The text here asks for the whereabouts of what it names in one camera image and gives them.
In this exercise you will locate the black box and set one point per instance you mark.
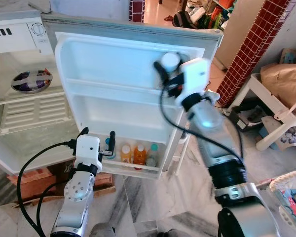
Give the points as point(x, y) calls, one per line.
point(249, 118)

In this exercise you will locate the colourful baby bouncer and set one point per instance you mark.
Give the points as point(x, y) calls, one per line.
point(291, 197)

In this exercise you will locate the black backpack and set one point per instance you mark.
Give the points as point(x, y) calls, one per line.
point(182, 19)

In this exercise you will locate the clear bottle green cap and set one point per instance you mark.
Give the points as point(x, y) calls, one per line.
point(152, 157)

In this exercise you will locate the white capped bottle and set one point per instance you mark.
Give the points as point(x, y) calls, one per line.
point(170, 60)

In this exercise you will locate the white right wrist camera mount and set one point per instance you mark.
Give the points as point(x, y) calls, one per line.
point(196, 76)

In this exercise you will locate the wide red tiled pillar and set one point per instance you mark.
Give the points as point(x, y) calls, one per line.
point(251, 49)

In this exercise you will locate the narrow red tiled pillar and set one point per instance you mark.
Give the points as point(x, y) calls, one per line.
point(136, 10)

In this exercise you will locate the orange juice bottle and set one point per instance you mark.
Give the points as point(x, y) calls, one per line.
point(126, 154)
point(139, 155)

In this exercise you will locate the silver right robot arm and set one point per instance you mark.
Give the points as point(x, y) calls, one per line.
point(227, 158)

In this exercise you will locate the brick and wood fridge base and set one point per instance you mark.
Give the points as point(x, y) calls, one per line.
point(39, 180)

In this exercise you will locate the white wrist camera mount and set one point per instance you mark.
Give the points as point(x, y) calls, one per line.
point(196, 76)
point(88, 150)

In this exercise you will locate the brown paper bag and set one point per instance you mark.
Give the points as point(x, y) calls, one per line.
point(286, 84)

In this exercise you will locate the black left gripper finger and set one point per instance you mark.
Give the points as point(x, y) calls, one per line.
point(112, 140)
point(84, 132)

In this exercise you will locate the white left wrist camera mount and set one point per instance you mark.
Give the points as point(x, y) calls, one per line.
point(88, 150)

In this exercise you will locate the white fridge door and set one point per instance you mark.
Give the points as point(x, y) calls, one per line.
point(118, 108)

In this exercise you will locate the grey cloth pile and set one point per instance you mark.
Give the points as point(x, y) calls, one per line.
point(293, 134)

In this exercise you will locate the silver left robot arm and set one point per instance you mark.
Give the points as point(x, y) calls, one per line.
point(76, 197)

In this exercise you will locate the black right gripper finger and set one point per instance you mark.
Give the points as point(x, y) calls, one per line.
point(161, 72)
point(183, 57)

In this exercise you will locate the steel bowl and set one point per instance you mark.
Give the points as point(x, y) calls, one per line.
point(32, 81)

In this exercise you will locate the white fridge body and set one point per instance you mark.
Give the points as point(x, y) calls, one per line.
point(19, 113)

